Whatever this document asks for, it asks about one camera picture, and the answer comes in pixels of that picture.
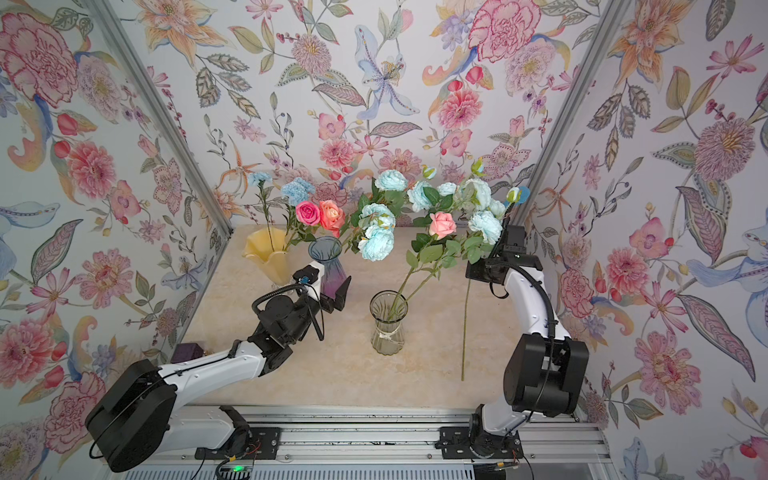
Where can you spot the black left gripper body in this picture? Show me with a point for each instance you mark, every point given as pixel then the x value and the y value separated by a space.
pixel 327 290

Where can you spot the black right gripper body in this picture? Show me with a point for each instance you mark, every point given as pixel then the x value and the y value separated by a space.
pixel 489 267

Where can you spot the clear glass vase with twine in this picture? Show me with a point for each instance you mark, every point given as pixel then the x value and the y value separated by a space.
pixel 388 321

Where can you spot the light blue rose spray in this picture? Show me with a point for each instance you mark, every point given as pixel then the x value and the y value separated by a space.
pixel 478 215

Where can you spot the light blue peony spray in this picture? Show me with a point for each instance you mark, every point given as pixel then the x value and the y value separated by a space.
pixel 370 230

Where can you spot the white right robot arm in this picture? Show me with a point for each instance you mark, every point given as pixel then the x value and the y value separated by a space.
pixel 546 370

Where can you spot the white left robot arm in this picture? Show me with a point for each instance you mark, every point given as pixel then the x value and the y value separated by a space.
pixel 145 411

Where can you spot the purple blue glass vase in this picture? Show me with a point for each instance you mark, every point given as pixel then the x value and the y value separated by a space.
pixel 327 251

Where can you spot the yellow fluted glass vase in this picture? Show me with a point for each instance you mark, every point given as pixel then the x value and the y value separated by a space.
pixel 268 248

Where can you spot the light pink rose stem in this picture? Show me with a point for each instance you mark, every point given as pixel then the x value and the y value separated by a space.
pixel 430 253

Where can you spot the blue microphone on black stand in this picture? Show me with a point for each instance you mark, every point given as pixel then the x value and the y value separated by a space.
pixel 519 195

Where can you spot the coral red rose stem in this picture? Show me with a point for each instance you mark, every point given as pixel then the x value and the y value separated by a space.
pixel 333 218

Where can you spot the magenta pink rose stem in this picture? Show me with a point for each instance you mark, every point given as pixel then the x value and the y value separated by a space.
pixel 307 211

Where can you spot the small purple box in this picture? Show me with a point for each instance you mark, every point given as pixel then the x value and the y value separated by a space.
pixel 186 352

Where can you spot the blue carnation stem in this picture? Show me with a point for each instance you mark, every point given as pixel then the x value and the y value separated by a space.
pixel 275 203

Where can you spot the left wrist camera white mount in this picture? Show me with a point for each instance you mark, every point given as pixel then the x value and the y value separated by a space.
pixel 311 277

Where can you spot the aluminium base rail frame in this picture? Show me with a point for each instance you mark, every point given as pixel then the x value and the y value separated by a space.
pixel 390 443

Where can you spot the aluminium corner frame post right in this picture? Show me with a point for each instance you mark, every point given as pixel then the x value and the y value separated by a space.
pixel 606 28

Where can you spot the aluminium corner frame post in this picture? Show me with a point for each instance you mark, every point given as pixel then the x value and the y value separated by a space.
pixel 606 28
pixel 105 17

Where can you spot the aluminium corner frame post left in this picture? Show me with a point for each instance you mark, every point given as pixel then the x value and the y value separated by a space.
pixel 105 17

